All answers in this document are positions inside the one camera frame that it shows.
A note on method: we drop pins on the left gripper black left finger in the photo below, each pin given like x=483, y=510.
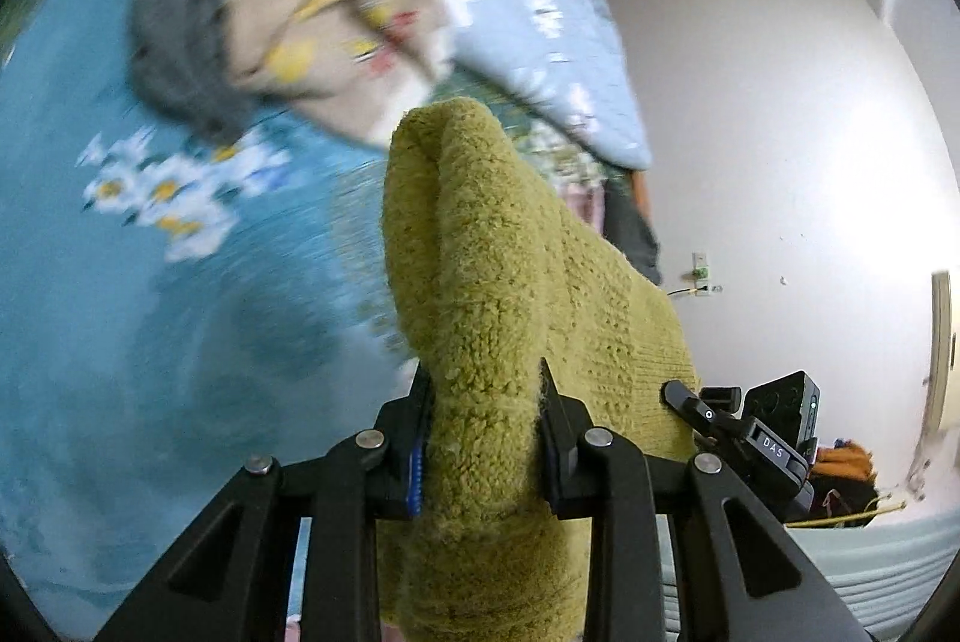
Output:
x=228, y=576

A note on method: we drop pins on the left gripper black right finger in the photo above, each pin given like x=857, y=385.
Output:
x=739, y=574

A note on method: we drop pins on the olive green knitted sweater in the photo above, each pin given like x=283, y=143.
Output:
x=497, y=284

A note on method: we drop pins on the orange bag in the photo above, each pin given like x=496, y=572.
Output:
x=848, y=461

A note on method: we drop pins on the black pleated folded garment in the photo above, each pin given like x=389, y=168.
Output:
x=627, y=224

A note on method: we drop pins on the teal floral bed blanket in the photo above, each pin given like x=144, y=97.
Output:
x=169, y=309

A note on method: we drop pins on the pink folded garment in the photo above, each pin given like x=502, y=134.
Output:
x=587, y=201

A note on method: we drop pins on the dark grey folded garment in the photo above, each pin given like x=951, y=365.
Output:
x=178, y=66

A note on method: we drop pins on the beige cartoon print garment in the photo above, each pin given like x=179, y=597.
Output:
x=353, y=67

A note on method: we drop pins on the white wall socket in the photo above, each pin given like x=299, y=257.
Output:
x=701, y=273

